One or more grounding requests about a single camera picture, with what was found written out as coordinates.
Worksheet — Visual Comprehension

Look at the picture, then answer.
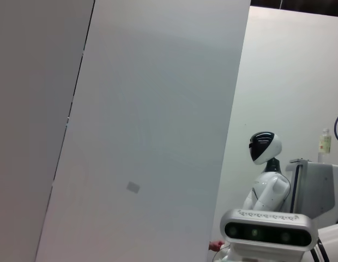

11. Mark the pinkish person hand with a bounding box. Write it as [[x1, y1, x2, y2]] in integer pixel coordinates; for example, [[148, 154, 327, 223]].
[[208, 240, 226, 252]]

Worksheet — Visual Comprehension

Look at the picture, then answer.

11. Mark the white robot shoulder cover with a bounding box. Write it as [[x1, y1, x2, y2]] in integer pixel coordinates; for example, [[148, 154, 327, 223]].
[[317, 221, 338, 262]]

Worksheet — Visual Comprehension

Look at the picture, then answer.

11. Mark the small yellow-label bottle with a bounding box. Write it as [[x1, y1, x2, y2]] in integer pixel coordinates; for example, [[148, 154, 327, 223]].
[[318, 128, 332, 164]]

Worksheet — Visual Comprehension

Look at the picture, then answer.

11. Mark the white humanoid robot black face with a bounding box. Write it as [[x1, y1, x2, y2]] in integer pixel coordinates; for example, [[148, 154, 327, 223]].
[[241, 131, 292, 212]]

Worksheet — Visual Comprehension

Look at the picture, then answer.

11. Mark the black head cable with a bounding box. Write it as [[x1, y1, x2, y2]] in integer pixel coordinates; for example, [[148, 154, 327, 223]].
[[310, 236, 331, 262]]

